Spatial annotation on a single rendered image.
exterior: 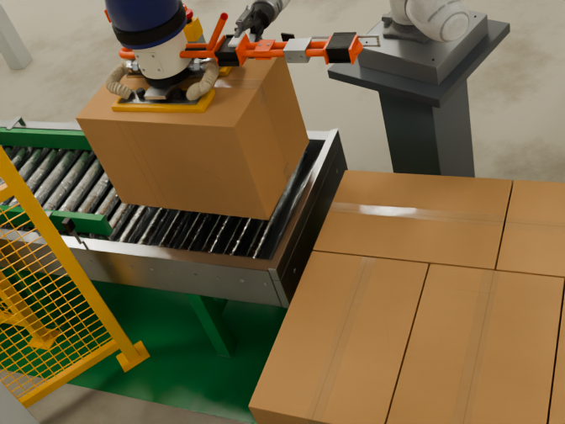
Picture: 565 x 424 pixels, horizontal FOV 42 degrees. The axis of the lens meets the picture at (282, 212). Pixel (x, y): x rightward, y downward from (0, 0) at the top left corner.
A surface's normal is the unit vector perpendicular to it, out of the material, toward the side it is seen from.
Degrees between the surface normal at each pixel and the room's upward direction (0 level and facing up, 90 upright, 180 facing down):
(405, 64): 90
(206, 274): 90
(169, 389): 0
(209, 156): 90
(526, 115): 0
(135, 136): 90
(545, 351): 0
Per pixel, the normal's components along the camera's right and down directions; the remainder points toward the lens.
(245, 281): -0.33, 0.72
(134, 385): -0.24, -0.69
